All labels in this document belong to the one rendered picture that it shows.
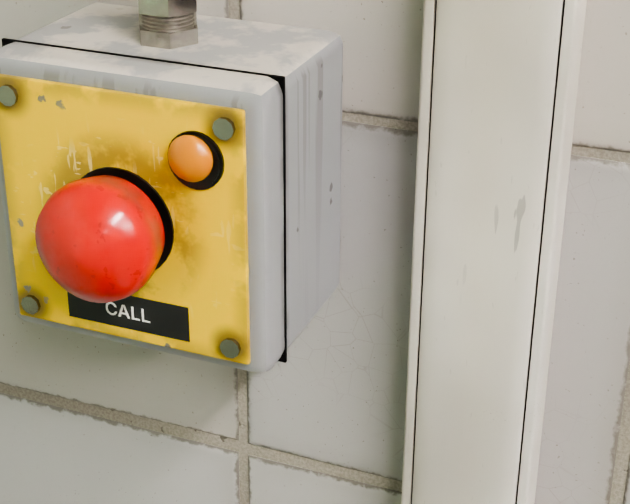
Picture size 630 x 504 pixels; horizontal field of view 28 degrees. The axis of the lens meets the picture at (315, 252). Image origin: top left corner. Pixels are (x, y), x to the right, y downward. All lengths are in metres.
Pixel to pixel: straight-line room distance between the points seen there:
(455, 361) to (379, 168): 0.07
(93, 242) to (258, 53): 0.08
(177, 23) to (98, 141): 0.05
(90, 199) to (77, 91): 0.04
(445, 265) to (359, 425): 0.10
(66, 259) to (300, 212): 0.08
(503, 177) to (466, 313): 0.05
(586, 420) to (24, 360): 0.24
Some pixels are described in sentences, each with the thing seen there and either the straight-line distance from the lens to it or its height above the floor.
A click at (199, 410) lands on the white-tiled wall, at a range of 0.53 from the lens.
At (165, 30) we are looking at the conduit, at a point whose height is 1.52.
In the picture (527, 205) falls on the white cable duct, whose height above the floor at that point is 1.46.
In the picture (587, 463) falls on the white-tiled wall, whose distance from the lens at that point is 0.48.
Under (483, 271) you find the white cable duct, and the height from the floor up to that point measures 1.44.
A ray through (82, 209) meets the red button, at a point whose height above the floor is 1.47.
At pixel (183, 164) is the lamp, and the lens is 0.38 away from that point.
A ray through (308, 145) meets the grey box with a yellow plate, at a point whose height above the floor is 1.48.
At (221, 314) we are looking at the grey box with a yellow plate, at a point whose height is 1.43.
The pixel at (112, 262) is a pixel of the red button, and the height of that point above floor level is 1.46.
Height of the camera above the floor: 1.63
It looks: 27 degrees down
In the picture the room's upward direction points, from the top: straight up
